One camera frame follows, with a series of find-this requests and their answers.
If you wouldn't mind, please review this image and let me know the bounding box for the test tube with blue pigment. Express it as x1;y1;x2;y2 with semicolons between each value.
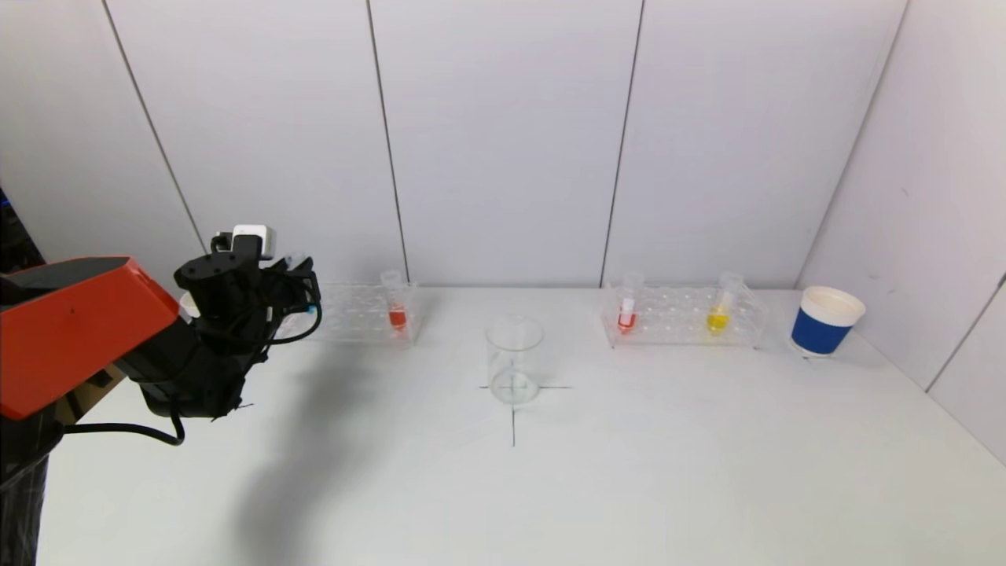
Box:
283;252;322;318

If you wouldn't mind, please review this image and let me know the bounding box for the clear acrylic test tube rack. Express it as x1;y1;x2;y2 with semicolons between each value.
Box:
271;281;424;344
601;282;769;350

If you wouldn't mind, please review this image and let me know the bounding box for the test tube with yellow pigment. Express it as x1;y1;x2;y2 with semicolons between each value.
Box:
704;272;743;336

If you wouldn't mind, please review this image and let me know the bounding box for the test tube with orange-red pigment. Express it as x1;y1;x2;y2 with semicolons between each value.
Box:
383;271;410;333

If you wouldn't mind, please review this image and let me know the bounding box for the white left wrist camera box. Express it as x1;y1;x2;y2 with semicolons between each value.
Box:
231;224;278;259

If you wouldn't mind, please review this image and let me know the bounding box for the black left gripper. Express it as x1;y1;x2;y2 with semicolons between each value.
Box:
262;255;321;315

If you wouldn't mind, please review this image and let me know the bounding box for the red pigment tube, white label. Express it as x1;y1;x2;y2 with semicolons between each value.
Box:
616;271;644;335

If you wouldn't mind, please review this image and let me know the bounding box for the black tripod stand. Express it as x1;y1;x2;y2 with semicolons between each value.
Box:
0;187;44;272

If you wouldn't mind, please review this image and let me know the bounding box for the clear glass beaker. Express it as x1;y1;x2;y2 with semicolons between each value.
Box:
485;316;545;407

